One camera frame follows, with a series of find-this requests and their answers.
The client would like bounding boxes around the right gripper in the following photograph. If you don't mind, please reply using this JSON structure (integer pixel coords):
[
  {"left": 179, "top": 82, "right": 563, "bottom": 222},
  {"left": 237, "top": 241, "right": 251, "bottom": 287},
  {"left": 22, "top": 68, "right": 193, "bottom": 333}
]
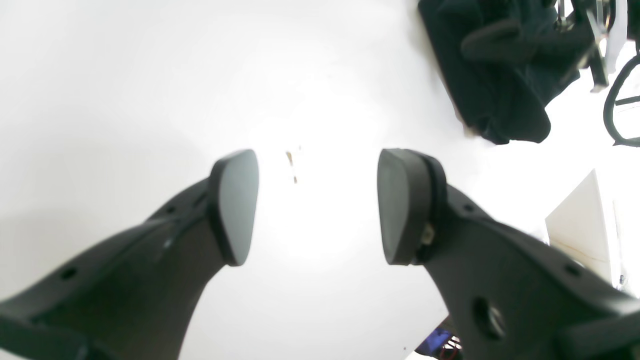
[{"left": 460, "top": 20, "right": 611, "bottom": 93}]

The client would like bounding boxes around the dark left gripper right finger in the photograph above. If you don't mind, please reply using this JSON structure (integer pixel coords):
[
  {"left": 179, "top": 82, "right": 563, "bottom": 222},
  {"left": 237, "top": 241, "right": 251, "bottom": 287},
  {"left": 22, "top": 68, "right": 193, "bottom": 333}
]
[{"left": 377, "top": 148, "right": 640, "bottom": 360}]

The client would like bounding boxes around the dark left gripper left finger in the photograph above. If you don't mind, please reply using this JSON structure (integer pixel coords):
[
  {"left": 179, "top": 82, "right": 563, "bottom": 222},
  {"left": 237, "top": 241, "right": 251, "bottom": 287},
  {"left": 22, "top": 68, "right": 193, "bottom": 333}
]
[{"left": 0, "top": 149, "right": 259, "bottom": 360}]

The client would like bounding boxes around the black T-shirt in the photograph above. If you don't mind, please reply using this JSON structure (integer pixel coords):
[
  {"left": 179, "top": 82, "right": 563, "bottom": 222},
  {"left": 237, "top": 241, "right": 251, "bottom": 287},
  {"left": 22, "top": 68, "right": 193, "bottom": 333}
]
[{"left": 417, "top": 0, "right": 580, "bottom": 145}]

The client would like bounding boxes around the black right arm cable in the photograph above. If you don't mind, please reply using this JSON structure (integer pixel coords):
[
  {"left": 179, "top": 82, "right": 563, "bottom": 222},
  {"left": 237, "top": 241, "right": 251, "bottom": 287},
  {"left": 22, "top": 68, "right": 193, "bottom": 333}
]
[{"left": 602, "top": 52, "right": 640, "bottom": 148}]

